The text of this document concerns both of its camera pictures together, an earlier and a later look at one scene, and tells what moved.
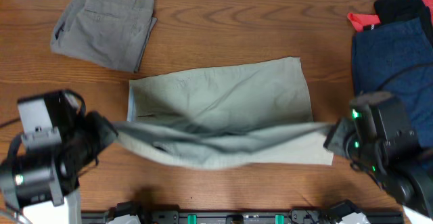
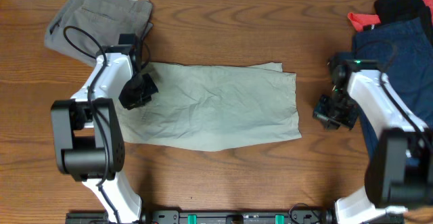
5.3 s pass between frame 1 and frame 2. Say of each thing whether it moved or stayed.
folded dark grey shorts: stayed
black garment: stayed
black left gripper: moved
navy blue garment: stayed
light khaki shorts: moved
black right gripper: moved
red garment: stayed
